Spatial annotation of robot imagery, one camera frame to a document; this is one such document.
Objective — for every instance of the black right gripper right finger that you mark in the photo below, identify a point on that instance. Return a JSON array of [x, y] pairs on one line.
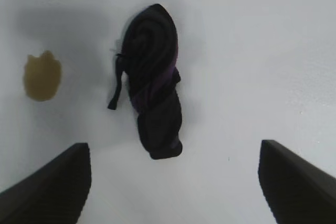
[[302, 195]]

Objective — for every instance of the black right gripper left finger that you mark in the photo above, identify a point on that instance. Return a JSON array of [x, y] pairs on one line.
[[47, 195]]

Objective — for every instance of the black purple cloth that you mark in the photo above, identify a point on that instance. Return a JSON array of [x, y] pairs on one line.
[[155, 77]]

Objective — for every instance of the brown liquid spill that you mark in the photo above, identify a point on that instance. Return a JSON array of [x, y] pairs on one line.
[[42, 77]]

